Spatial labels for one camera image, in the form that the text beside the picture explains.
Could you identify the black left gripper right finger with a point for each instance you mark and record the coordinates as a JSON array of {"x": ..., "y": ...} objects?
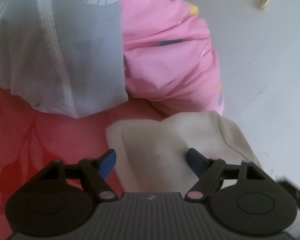
[{"x": 243, "y": 198}]

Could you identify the pink grey floral quilt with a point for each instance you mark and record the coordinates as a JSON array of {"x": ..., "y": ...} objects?
[{"x": 81, "y": 57}]

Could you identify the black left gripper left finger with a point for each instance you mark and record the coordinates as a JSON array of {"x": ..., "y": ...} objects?
[{"x": 60, "y": 198}]

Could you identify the beige garment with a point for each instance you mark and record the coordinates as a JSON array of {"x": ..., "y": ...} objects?
[{"x": 151, "y": 155}]

